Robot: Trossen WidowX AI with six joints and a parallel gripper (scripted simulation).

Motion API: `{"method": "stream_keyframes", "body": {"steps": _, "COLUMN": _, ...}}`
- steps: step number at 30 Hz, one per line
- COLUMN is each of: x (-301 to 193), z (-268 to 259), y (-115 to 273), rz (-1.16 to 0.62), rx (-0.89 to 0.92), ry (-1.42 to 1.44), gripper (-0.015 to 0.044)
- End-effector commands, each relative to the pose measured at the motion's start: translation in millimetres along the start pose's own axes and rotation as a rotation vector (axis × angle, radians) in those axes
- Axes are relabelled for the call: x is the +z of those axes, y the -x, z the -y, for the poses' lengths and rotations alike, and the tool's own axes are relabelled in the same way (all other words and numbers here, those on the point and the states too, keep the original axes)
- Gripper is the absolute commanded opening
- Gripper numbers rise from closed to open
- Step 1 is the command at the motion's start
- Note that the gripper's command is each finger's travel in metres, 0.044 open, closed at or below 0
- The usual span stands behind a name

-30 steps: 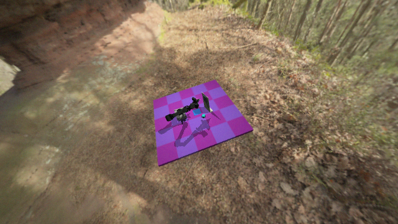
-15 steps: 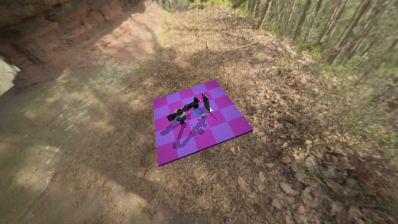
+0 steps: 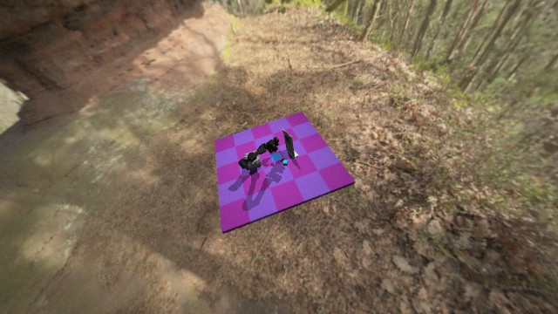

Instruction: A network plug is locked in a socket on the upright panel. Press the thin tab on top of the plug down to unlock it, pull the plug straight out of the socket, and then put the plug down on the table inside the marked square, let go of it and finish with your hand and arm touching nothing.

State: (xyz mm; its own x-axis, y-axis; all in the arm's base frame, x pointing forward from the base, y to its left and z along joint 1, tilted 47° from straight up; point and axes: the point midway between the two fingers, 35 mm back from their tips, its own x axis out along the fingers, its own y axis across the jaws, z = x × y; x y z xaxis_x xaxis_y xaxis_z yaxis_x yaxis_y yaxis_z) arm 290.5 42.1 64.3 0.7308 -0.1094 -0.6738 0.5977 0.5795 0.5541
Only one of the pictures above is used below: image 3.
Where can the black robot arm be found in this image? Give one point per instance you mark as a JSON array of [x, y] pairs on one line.
[[261, 150]]

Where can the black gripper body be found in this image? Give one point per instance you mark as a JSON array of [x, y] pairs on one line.
[[276, 141]]

